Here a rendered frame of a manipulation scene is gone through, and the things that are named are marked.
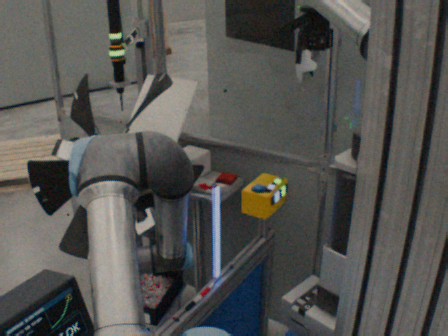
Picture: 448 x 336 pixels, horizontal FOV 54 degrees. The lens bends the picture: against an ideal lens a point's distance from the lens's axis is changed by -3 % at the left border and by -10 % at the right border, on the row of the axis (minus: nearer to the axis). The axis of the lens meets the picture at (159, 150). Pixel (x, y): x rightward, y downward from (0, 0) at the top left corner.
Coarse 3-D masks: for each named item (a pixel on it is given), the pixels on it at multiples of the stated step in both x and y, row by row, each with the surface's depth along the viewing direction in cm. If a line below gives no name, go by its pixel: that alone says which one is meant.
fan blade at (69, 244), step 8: (80, 208) 153; (80, 216) 152; (72, 224) 151; (80, 224) 151; (72, 232) 151; (80, 232) 151; (64, 240) 150; (72, 240) 150; (80, 240) 150; (64, 248) 150; (72, 248) 149; (80, 248) 149; (88, 248) 149; (80, 256) 148; (88, 256) 148
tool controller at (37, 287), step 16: (48, 272) 93; (16, 288) 89; (32, 288) 87; (48, 288) 86; (64, 288) 86; (0, 304) 84; (16, 304) 82; (32, 304) 81; (48, 304) 83; (64, 304) 86; (80, 304) 89; (0, 320) 77; (16, 320) 78; (32, 320) 80; (48, 320) 83; (64, 320) 86; (80, 320) 88
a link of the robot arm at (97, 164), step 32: (96, 160) 86; (128, 160) 87; (96, 192) 84; (128, 192) 85; (96, 224) 81; (128, 224) 82; (96, 256) 78; (128, 256) 78; (96, 288) 75; (128, 288) 75; (96, 320) 73; (128, 320) 71
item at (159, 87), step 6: (156, 78) 164; (162, 78) 157; (168, 78) 152; (156, 84) 158; (162, 84) 153; (168, 84) 149; (150, 90) 161; (156, 90) 153; (162, 90) 150; (150, 96) 154; (156, 96) 150; (144, 102) 156; (150, 102) 151; (138, 108) 157; (144, 108) 152; (138, 114) 153; (132, 120) 154; (126, 126) 157
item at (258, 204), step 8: (264, 176) 164; (272, 176) 163; (256, 184) 159; (264, 184) 158; (280, 184) 157; (248, 192) 154; (256, 192) 153; (264, 192) 153; (272, 192) 153; (248, 200) 155; (256, 200) 153; (264, 200) 151; (280, 200) 159; (248, 208) 156; (256, 208) 154; (264, 208) 152; (272, 208) 155; (256, 216) 155; (264, 216) 153
